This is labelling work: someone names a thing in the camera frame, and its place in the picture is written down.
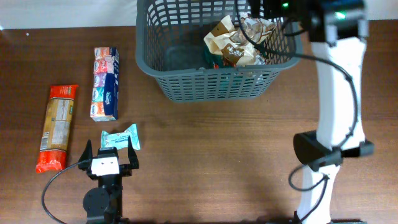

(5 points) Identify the orange spaghetti pasta package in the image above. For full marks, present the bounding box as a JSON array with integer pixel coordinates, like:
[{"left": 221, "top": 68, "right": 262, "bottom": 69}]
[{"left": 35, "top": 85, "right": 78, "bottom": 173}]

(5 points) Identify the Kleenex tissue multipack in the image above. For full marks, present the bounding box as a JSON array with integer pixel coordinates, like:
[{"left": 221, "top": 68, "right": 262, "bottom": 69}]
[{"left": 90, "top": 47, "right": 119, "bottom": 122}]

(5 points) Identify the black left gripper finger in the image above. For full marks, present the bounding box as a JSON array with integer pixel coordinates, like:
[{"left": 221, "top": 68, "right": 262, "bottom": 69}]
[
  {"left": 78, "top": 140, "right": 93, "bottom": 170},
  {"left": 127, "top": 136, "right": 139, "bottom": 169}
]

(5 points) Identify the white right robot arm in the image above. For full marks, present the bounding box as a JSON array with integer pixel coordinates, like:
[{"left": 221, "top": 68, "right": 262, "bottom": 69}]
[{"left": 249, "top": 0, "right": 374, "bottom": 223}]

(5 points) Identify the mint green snack wrapper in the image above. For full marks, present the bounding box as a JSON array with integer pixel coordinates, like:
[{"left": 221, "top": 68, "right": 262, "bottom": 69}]
[{"left": 101, "top": 124, "right": 141, "bottom": 151}]

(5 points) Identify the grey plastic basket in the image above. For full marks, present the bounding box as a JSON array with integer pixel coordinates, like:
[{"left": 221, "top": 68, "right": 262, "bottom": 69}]
[{"left": 136, "top": 0, "right": 303, "bottom": 102}]

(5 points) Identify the green snack bag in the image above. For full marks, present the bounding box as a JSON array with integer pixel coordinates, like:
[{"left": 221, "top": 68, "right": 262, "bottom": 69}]
[{"left": 204, "top": 45, "right": 224, "bottom": 69}]

